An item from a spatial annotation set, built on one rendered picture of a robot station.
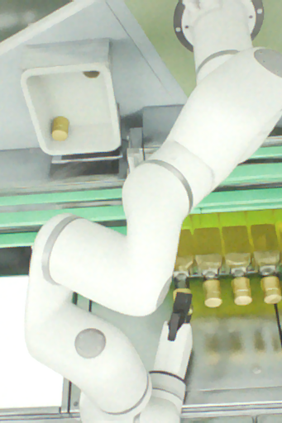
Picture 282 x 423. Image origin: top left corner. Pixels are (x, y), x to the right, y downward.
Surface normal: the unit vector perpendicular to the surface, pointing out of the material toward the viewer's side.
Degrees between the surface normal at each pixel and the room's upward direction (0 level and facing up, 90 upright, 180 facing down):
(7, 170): 90
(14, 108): 0
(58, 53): 90
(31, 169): 90
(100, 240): 100
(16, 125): 0
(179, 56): 1
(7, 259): 90
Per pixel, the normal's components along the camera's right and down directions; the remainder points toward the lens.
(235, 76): 0.21, -0.66
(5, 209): -0.09, -0.63
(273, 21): 0.00, 0.79
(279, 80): 0.49, -0.41
